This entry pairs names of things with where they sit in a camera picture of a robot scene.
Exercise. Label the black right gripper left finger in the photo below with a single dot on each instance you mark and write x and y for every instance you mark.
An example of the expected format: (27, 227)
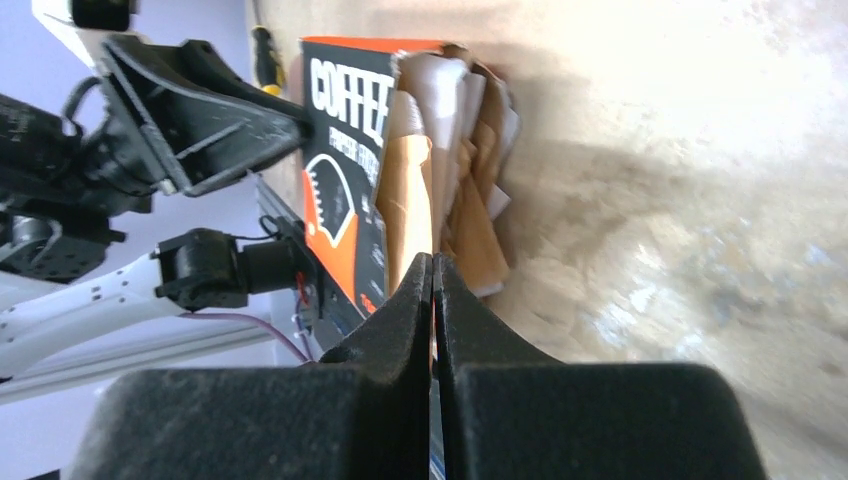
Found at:
(360, 412)

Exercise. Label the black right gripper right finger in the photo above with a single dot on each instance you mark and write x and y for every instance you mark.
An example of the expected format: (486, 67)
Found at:
(511, 411)

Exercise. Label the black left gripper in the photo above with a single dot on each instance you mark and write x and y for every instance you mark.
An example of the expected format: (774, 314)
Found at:
(178, 119)

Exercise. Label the black orange coffee filter box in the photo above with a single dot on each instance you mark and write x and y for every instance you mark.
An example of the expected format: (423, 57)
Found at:
(349, 85)

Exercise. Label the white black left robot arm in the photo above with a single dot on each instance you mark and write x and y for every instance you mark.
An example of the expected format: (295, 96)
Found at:
(53, 237)

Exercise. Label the white paper coffee filters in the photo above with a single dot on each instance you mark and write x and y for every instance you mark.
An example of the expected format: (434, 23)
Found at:
(452, 126)

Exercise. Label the yellow black screwdriver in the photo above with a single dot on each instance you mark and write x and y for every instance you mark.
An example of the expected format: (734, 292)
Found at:
(269, 73)

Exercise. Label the aluminium frame rail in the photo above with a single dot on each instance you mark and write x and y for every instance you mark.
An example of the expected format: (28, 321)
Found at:
(65, 371)

